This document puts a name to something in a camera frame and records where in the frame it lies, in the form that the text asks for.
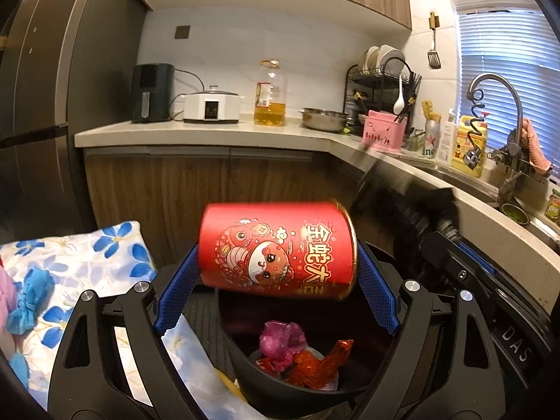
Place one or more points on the yellow detergent bottle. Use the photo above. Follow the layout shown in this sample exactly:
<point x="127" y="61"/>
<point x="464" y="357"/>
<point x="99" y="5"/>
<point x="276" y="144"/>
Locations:
<point x="461" y="148"/>

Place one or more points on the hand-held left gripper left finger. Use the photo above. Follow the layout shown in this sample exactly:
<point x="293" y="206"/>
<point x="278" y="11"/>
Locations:
<point x="175" y="297"/>

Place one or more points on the pale pink plastic bag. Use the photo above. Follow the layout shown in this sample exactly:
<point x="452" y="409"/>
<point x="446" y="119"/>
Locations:
<point x="5" y="306"/>

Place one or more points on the white ladle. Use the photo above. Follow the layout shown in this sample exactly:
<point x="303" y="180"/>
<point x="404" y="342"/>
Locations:
<point x="399" y="100"/>

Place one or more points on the dark grey refrigerator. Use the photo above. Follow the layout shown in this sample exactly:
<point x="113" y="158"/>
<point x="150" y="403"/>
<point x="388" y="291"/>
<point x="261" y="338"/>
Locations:
<point x="65" y="96"/>

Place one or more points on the white electric cooker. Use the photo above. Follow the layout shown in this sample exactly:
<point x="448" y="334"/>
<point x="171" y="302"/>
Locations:
<point x="210" y="107"/>

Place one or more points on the steel kitchen faucet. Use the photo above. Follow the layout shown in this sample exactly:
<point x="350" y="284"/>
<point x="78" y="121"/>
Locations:
<point x="494" y="78"/>

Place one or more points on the lilac plastic bag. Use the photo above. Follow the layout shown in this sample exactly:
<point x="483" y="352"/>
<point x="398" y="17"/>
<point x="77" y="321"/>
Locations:
<point x="280" y="341"/>

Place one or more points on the metal slotted spatula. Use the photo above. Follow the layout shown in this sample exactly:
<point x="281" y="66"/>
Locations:
<point x="434" y="59"/>

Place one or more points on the red printed tin can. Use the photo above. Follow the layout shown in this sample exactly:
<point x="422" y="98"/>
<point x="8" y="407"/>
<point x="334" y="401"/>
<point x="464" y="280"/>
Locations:
<point x="271" y="249"/>

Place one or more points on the black air fryer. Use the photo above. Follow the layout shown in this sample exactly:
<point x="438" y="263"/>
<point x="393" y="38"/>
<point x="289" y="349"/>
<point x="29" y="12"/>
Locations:
<point x="151" y="96"/>

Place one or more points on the white pump bottle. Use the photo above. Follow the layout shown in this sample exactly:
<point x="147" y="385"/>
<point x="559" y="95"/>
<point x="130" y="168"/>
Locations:
<point x="446" y="138"/>

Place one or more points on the white window blinds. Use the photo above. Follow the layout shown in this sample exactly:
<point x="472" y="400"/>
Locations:
<point x="503" y="43"/>

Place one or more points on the stainless steel bowl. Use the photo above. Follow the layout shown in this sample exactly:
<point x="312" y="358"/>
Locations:
<point x="323" y="120"/>

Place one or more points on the blue plastic bag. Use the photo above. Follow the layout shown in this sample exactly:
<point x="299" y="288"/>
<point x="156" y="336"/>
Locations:
<point x="30" y="293"/>

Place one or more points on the steel kitchen sink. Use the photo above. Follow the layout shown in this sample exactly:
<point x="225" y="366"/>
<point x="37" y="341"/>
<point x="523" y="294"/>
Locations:
<point x="472" y="188"/>

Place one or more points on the green label jar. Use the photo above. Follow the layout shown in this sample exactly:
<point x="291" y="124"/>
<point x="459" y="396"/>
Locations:
<point x="553" y="203"/>

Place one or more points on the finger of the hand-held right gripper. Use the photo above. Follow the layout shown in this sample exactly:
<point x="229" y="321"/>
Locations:
<point x="455" y="262"/>

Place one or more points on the cooking oil bottle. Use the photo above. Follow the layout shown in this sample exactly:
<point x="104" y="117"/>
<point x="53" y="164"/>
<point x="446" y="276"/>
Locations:
<point x="269" y="116"/>

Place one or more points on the dark wall socket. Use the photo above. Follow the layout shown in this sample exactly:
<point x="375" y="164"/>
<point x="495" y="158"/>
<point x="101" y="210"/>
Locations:
<point x="181" y="32"/>

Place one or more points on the pink utensil holder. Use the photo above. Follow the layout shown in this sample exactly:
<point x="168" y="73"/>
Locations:
<point x="380" y="135"/>

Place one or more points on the bundle of black chopsticks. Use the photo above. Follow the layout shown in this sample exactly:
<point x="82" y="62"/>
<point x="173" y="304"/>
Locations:
<point x="413" y="87"/>

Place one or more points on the wooden base cabinet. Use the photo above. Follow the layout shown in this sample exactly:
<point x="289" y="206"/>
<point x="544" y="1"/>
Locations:
<point x="175" y="192"/>

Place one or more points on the blue floral cloth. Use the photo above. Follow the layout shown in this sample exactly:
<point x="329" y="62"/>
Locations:
<point x="87" y="249"/>

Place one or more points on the red plastic bag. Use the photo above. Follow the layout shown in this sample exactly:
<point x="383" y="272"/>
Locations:
<point x="319" y="367"/>

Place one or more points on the black round trash bin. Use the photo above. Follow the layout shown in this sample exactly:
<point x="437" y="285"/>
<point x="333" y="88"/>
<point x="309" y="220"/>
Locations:
<point x="280" y="396"/>

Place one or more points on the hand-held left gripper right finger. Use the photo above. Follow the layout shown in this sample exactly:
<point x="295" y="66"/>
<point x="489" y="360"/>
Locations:
<point x="376" y="297"/>

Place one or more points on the silver beer can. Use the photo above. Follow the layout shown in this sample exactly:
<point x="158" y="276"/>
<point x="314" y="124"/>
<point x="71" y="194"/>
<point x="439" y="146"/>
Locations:
<point x="428" y="142"/>

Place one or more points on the pink cloth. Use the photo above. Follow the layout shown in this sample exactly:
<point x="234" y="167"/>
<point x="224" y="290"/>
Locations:
<point x="536" y="148"/>

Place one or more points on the white plate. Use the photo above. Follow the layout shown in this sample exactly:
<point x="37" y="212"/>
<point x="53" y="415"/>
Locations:
<point x="390" y="54"/>
<point x="371" y="59"/>

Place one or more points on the yellow sponge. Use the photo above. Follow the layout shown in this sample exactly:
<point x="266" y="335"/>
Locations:
<point x="431" y="111"/>

